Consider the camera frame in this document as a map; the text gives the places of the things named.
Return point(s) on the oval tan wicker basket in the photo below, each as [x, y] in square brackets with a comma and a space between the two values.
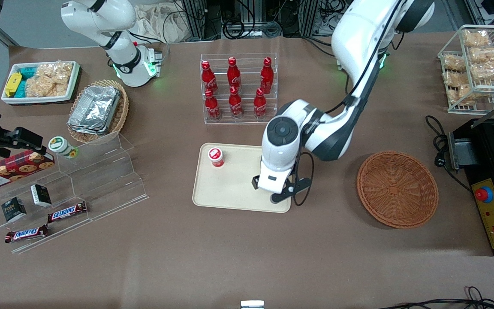
[120, 116]

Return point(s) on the yellow snack packet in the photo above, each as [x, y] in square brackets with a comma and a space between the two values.
[13, 83]

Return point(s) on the red-lidded small cup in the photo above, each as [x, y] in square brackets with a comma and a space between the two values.
[215, 156]

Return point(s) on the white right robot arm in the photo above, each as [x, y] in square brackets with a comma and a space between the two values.
[123, 64]

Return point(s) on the small white object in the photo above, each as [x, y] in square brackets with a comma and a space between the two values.
[252, 304]

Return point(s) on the black metal appliance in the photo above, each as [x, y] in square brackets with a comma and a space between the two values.
[485, 150]

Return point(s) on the bagged fried snack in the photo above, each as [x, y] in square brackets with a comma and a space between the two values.
[455, 79]
[453, 62]
[461, 94]
[488, 71]
[486, 55]
[477, 38]

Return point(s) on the clear acrylic bottle rack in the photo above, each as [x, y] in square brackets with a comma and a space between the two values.
[247, 120]

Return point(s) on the teal snack packet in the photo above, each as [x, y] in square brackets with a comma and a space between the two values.
[27, 72]

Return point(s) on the clear bag of puffed snacks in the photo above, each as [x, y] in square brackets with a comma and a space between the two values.
[49, 79]

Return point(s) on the Snickers chocolate bar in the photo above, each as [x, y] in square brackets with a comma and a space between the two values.
[26, 234]
[67, 212]

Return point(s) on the green-lidded white cup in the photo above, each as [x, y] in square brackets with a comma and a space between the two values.
[60, 146]

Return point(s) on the white rectangular bin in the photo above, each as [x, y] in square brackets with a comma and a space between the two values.
[37, 100]

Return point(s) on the red tartan cookie box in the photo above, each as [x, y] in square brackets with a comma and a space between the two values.
[15, 169]

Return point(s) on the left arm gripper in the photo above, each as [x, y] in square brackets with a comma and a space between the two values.
[254, 182]

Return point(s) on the small black carton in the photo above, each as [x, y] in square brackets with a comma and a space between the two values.
[13, 209]
[41, 195]

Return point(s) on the stacked aluminium foil containers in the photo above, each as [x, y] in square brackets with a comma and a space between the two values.
[94, 109]

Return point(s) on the red cola bottle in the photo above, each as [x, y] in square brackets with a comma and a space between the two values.
[233, 75]
[235, 104]
[260, 105]
[207, 79]
[212, 106]
[266, 77]

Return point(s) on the clear acrylic stepped shelf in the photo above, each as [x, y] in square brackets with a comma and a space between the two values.
[101, 180]

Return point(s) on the crumpled beige cloth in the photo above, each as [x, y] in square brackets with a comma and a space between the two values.
[161, 23]

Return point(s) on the beige plastic tray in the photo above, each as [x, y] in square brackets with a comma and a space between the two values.
[230, 189]

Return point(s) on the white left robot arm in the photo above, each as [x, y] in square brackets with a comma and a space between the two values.
[358, 38]

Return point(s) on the round brown wicker basket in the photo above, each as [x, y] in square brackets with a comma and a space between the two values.
[397, 189]

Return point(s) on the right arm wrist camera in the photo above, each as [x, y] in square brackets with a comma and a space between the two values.
[26, 138]

